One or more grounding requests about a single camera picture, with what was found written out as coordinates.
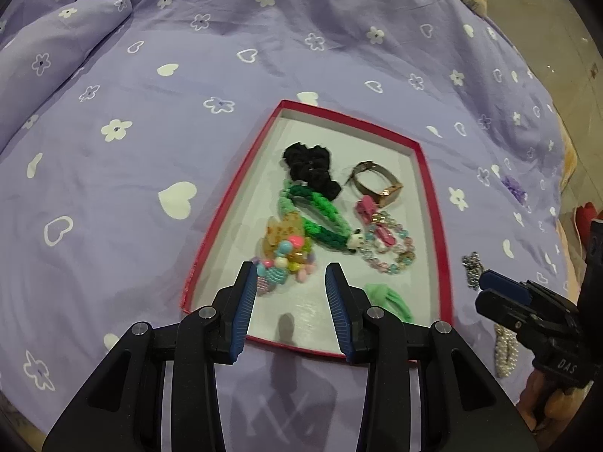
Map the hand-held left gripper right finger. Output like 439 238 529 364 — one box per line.
325 262 538 452

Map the green bow hair tie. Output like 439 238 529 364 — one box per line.
364 283 415 325

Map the red shallow cardboard box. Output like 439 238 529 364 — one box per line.
180 100 454 364

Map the yellow cat hair claw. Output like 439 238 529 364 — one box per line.
258 214 315 274

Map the red cloth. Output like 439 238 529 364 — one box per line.
574 202 603 246

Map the peach bed sheet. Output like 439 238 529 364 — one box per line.
555 207 587 302

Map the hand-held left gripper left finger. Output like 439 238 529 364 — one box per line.
42 260 259 452

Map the rose gold bracelet watch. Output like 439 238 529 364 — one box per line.
347 161 405 210

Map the black scrunchie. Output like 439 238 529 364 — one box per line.
283 141 343 199

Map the person's right hand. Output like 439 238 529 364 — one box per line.
516 371 581 430

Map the pastel bead bracelet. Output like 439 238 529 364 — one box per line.
362 212 418 275

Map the orange mat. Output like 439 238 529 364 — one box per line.
560 122 574 194

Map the green braided strap with panda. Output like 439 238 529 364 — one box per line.
276 183 364 252

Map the purple flower hair clip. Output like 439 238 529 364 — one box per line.
500 175 529 205

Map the colorful bead keychain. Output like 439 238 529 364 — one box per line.
249 233 317 297

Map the pearl string with silver brooch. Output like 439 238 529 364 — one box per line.
462 252 521 378

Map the pink hair clip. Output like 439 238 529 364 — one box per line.
354 199 397 248

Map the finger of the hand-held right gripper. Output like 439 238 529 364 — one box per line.
475 289 525 334
481 269 533 307

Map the purple flower print blanket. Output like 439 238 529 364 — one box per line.
0 0 573 438

